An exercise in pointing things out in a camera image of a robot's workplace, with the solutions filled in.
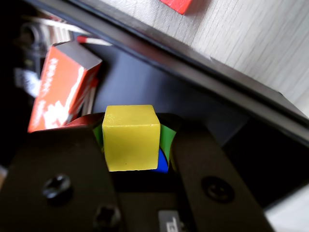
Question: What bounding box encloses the white stick with red tip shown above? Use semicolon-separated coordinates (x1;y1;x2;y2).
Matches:
76;35;113;47

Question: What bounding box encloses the black cardboard box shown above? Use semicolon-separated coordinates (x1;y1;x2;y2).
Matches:
0;0;309;213

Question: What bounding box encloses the red wooden cube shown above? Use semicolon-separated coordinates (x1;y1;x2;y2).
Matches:
159;0;194;15

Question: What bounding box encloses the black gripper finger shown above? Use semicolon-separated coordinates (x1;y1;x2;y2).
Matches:
0;112;125;232
158;113;276;232

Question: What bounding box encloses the yellow wooden cube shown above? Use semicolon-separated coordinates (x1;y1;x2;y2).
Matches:
101;104;161;173

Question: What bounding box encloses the blue wooden cube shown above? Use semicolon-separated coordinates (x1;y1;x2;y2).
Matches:
151;148;169;174

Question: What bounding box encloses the orange red carton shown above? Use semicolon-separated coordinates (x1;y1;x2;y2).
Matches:
27;40;103;134

